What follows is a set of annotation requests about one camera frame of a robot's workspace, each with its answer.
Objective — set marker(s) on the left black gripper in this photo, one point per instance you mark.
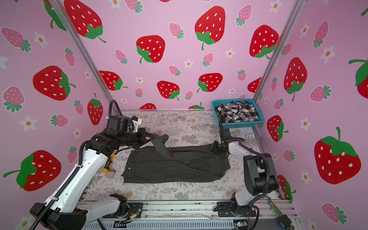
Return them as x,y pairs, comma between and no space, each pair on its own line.
143,133

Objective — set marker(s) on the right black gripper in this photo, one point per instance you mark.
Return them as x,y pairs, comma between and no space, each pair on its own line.
213,148

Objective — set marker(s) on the dark grey pinstriped shirt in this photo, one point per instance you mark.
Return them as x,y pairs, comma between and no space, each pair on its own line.
159,164

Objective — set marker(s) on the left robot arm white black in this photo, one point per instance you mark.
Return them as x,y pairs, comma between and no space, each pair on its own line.
61,212

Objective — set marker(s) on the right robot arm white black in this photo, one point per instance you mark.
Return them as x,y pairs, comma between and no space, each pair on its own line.
260,178

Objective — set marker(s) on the teal plastic basket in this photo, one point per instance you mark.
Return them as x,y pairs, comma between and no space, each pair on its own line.
215,103

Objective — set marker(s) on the black white checkered shirt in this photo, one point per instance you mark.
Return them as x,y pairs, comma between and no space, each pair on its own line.
237,112

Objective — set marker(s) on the small wooden block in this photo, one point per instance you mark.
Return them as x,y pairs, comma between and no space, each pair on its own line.
110,174

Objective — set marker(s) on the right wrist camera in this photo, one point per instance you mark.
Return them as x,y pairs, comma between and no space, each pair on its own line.
225,134

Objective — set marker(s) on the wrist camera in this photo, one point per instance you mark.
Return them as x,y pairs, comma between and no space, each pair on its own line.
225,134
124,124

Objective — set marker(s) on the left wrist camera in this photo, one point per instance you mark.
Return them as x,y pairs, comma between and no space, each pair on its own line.
124,124

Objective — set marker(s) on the yellow black handled tool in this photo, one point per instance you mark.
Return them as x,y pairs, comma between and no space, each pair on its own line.
109,163

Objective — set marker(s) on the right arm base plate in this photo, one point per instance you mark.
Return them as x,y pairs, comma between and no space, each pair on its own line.
229,209

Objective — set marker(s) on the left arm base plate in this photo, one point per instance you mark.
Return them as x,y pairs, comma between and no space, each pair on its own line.
126,211

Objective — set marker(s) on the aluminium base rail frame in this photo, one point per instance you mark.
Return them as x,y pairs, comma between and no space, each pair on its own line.
200,215

